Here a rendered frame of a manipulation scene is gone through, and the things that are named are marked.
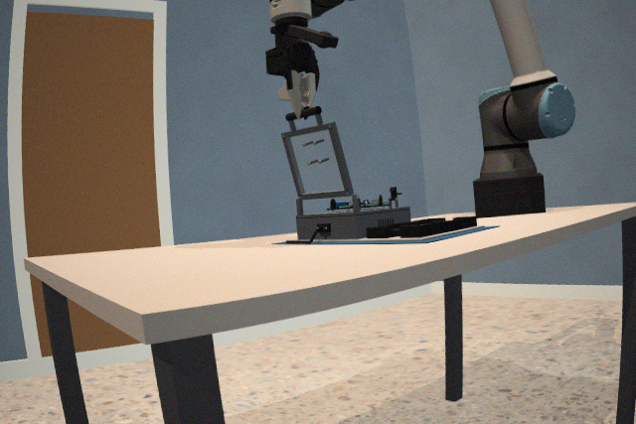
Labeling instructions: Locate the green circuit board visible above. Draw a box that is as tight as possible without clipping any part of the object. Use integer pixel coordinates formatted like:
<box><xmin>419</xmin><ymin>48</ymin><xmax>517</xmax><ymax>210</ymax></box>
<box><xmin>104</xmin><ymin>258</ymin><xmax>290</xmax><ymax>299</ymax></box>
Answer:
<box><xmin>336</xmin><ymin>200</ymin><xmax>379</xmax><ymax>207</ymax></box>

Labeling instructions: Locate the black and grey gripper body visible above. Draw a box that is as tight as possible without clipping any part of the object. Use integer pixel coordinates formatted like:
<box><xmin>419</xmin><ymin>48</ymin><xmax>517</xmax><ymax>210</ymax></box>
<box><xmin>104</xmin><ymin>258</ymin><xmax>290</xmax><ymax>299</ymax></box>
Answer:
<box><xmin>265</xmin><ymin>16</ymin><xmax>316</xmax><ymax>76</ymax></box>

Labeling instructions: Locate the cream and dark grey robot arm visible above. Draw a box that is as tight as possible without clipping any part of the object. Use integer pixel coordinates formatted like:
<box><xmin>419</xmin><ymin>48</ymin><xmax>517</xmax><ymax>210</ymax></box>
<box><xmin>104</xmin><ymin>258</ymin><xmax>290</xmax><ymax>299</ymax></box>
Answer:
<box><xmin>270</xmin><ymin>0</ymin><xmax>575</xmax><ymax>180</ymax></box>

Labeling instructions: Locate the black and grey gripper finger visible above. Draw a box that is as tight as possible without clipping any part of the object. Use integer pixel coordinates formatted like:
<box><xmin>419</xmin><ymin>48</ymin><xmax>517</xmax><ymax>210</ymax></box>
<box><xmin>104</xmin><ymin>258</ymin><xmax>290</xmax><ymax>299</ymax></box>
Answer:
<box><xmin>299</xmin><ymin>60</ymin><xmax>319</xmax><ymax>109</ymax></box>
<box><xmin>279</xmin><ymin>55</ymin><xmax>303</xmax><ymax>119</ymax></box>

